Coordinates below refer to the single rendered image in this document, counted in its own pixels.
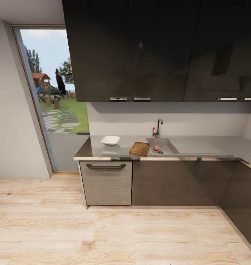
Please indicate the bowl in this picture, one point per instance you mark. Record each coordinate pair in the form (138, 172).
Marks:
(110, 140)

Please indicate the cabinet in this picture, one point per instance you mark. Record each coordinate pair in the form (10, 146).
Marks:
(220, 62)
(130, 50)

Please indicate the cutting board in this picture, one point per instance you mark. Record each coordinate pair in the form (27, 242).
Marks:
(140, 148)

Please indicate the drop in sink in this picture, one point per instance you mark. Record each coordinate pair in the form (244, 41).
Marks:
(181, 146)

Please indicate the dishwasher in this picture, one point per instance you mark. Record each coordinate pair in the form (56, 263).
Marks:
(107, 182)

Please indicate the fixed window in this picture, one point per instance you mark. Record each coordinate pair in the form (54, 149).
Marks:
(63, 121)

